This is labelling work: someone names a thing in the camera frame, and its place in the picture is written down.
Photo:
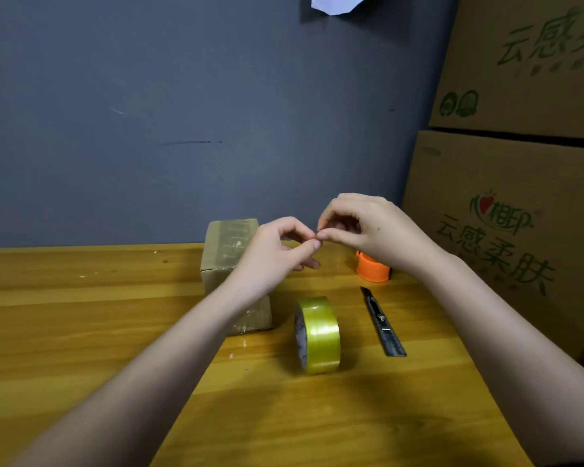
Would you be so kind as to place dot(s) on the person's right thumb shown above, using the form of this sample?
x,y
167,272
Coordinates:
x,y
338,235

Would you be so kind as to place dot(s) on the grey utility knife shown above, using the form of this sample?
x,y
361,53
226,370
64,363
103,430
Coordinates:
x,y
383,323

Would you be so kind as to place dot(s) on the person's left middle finger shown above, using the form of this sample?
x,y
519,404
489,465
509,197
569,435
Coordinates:
x,y
307,263

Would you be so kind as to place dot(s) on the white paper sheet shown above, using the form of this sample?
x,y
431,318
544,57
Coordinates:
x,y
336,2

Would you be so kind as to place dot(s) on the person's right hand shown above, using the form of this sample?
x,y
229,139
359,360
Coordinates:
x,y
384,233

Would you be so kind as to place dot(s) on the person's left thumb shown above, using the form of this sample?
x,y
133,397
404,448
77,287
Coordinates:
x,y
305,250

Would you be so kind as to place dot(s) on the yellow packing tape roll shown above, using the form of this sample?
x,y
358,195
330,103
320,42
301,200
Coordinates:
x,y
319,335

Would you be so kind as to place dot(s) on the person's left forearm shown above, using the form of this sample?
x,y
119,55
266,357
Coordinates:
x,y
141,384

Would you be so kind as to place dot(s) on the person's right forearm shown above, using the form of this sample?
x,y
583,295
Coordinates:
x,y
516,355

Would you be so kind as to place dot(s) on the small taped cardboard box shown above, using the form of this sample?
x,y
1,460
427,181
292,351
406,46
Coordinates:
x,y
228,267

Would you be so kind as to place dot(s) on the large cardboard carton green print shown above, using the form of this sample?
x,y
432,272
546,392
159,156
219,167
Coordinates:
x,y
525,63

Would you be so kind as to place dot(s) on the orange tape dispenser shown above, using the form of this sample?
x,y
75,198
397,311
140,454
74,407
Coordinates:
x,y
372,269

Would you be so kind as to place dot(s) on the person's left hand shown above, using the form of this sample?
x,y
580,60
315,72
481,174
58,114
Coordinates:
x,y
267,257

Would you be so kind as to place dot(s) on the large cardboard carton red logo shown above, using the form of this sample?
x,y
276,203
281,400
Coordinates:
x,y
516,228

